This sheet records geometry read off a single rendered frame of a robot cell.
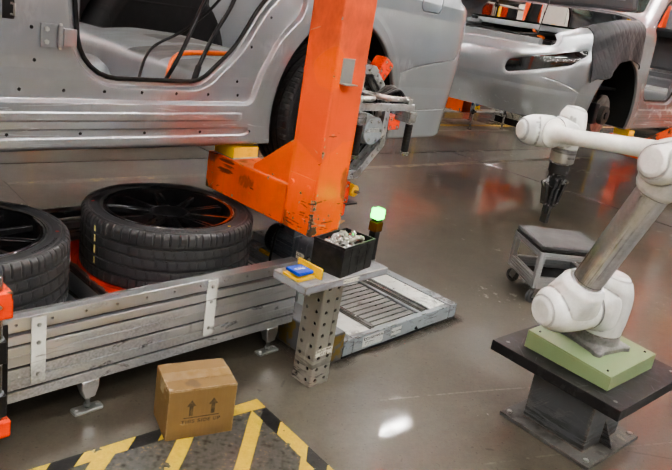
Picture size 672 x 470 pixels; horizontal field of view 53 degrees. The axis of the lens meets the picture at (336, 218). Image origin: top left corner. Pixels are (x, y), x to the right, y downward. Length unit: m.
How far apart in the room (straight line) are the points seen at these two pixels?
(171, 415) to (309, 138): 1.06
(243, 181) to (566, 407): 1.49
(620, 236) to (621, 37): 3.60
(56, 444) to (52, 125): 1.01
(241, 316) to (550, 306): 1.10
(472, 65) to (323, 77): 3.17
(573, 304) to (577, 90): 3.29
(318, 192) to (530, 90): 3.12
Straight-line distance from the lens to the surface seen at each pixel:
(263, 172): 2.70
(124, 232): 2.46
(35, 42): 2.39
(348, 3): 2.37
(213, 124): 2.74
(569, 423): 2.62
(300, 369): 2.58
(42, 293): 2.26
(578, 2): 6.35
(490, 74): 5.41
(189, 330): 2.43
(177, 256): 2.45
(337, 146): 2.47
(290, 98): 2.96
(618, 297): 2.47
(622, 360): 2.56
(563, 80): 5.36
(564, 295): 2.31
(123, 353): 2.32
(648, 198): 2.13
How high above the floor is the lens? 1.35
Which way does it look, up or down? 17 degrees down
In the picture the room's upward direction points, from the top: 9 degrees clockwise
